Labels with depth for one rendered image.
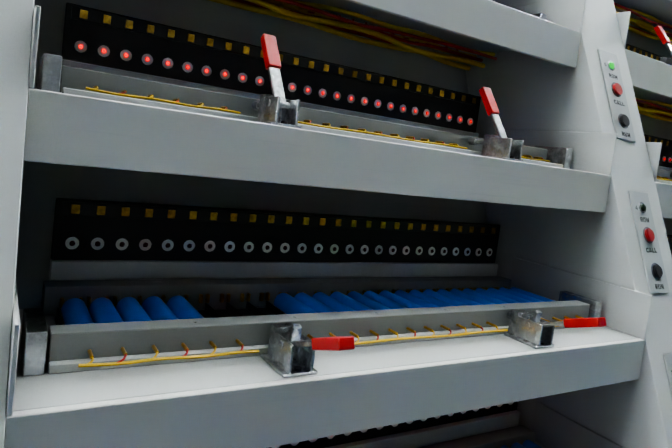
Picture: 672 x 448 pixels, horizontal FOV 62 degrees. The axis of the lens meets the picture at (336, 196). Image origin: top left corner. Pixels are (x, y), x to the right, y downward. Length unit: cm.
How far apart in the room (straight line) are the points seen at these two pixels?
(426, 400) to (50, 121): 35
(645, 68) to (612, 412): 47
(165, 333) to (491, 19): 48
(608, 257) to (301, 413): 44
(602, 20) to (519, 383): 50
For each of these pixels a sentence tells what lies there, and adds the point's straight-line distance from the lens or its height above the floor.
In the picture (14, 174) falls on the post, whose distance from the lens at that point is 37.
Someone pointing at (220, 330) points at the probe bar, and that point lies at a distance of 43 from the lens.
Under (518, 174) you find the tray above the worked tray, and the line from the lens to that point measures 60.
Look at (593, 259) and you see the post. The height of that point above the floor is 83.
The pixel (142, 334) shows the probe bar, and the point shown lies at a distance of 41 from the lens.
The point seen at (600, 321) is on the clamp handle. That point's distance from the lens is 55.
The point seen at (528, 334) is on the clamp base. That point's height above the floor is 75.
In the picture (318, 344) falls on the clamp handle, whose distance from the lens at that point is 38.
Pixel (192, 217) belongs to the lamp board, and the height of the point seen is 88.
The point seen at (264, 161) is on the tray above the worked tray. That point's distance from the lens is 43.
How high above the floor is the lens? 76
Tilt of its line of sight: 14 degrees up
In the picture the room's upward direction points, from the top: 4 degrees counter-clockwise
